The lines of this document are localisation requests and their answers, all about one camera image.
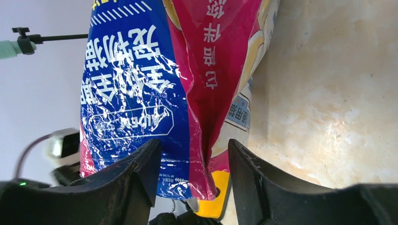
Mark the yellow double pet bowl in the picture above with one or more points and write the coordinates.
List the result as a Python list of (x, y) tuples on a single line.
[(214, 209)]

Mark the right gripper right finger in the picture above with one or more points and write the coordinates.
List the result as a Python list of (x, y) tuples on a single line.
[(266, 195)]

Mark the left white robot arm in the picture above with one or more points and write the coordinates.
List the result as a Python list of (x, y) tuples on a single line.
[(62, 150)]

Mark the pink pet food bag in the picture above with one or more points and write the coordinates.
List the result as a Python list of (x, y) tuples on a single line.
[(175, 70)]

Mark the green microphone on tripod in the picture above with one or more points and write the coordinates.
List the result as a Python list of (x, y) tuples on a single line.
[(27, 44)]

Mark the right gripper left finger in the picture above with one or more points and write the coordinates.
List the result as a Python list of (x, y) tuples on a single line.
[(121, 194)]

